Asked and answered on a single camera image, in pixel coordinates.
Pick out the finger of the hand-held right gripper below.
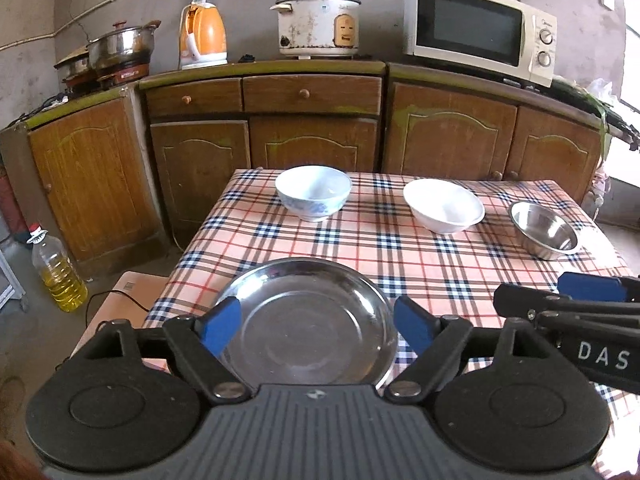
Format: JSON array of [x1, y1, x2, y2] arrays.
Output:
[[492, 282, 640, 335], [557, 271, 640, 303]]

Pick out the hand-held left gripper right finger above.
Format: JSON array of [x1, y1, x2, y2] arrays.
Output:
[[385, 296, 567, 407]]

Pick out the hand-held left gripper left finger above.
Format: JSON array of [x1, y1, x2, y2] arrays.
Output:
[[75, 296, 252, 407]]

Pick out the stainless steel bowl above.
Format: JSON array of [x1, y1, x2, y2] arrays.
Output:
[[509, 201, 583, 261]]

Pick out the plain white bowl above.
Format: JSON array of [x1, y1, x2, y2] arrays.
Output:
[[402, 178, 486, 235]]

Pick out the blue patterned white bowl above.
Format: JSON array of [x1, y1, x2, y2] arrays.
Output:
[[275, 165, 352, 222]]

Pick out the cardboard box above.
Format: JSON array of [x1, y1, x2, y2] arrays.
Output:
[[82, 271, 171, 346]]

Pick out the plaid tablecloth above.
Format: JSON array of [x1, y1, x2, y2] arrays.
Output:
[[142, 167, 640, 480]]

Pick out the pink hanging cloth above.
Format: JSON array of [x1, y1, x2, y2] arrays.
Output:
[[592, 157, 611, 206]]

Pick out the long green leaf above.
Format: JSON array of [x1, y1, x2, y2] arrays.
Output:
[[555, 77, 613, 161]]

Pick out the cooking oil bottle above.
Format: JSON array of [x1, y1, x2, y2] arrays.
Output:
[[26, 222, 88, 313]]

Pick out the black gas stove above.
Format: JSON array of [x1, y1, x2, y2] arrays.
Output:
[[550, 77, 640, 151]]

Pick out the wooden two-door cabinet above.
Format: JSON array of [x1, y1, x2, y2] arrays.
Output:
[[382, 62, 608, 206]]

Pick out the white plastic bag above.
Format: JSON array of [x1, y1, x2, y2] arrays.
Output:
[[585, 79, 618, 106]]

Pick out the wooden cabinet with drawers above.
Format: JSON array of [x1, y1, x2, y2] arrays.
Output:
[[140, 62, 388, 256]]

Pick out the wooden corner cabinet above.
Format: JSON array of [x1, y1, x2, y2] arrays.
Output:
[[0, 85, 168, 278]]

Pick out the bright window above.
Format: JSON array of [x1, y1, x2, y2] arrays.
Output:
[[620, 0, 640, 186]]

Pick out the red cylinder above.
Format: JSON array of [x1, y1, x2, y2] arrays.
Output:
[[0, 167, 28, 243]]

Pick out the reddish brown clothing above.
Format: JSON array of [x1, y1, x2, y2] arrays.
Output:
[[0, 440, 43, 480]]

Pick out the red induction cooker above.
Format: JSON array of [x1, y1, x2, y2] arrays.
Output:
[[95, 60, 152, 88]]

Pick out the cream microwave oven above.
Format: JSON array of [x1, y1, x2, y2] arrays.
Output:
[[402, 0, 558, 87]]

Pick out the orange electric kettle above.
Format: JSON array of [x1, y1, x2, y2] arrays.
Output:
[[179, 2, 228, 71]]

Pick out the small steel pot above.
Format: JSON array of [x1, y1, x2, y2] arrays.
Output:
[[54, 47, 98, 93]]

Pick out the steel pot with lid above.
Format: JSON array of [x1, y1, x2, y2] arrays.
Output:
[[87, 20, 162, 72]]

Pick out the white rice cooker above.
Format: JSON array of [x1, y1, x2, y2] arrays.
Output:
[[270, 0, 362, 59]]

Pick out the white metal frame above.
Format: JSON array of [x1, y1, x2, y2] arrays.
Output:
[[0, 247, 27, 313]]

